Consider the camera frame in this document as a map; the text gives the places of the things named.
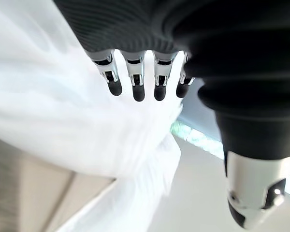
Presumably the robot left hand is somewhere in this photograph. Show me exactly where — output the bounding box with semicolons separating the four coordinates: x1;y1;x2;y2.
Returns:
52;0;290;230

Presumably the white bed sheet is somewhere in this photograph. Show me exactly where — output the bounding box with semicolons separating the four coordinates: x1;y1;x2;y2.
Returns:
0;0;184;232

